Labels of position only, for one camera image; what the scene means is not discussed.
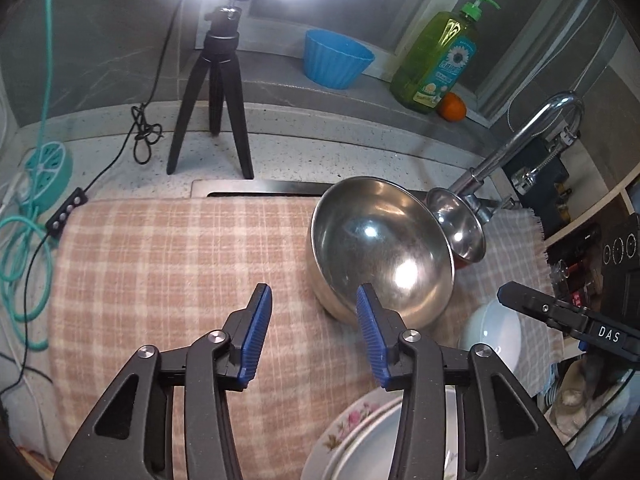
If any chrome kitchen faucet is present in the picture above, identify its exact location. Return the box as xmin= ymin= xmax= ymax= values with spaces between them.
xmin=449 ymin=91 xmax=585 ymax=197

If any white ceramic bowl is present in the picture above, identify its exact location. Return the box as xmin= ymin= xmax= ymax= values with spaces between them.
xmin=458 ymin=299 xmax=522 ymax=372

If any large stainless steel bowl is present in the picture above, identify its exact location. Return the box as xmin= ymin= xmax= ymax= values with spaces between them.
xmin=306 ymin=177 xmax=456 ymax=328

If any black mini tripod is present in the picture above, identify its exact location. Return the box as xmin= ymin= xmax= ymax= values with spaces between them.
xmin=166 ymin=4 xmax=254 ymax=180

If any orange tangerine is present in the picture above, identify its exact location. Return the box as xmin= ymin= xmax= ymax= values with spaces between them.
xmin=437 ymin=92 xmax=466 ymax=122

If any teal cable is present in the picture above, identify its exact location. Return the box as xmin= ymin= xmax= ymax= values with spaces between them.
xmin=0 ymin=0 xmax=57 ymax=352

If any floral ceramic plate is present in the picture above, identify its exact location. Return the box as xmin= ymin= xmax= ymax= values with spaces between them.
xmin=300 ymin=386 xmax=459 ymax=480

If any black cable with remote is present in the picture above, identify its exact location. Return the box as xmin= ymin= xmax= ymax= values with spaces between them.
xmin=0 ymin=0 xmax=187 ymax=396

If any green dish soap bottle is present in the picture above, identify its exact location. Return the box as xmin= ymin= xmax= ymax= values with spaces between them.
xmin=390 ymin=0 xmax=500 ymax=113

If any plaid checkered cloth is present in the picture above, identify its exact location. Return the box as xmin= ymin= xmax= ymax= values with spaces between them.
xmin=46 ymin=195 xmax=564 ymax=480

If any blue ribbed plastic bowl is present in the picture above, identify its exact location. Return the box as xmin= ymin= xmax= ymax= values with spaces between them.
xmin=303 ymin=29 xmax=375 ymax=90

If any teal round power strip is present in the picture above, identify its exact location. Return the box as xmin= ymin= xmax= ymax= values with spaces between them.
xmin=22 ymin=141 xmax=73 ymax=212

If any red steel bowl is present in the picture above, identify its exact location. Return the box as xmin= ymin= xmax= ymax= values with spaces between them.
xmin=425 ymin=188 xmax=486 ymax=269

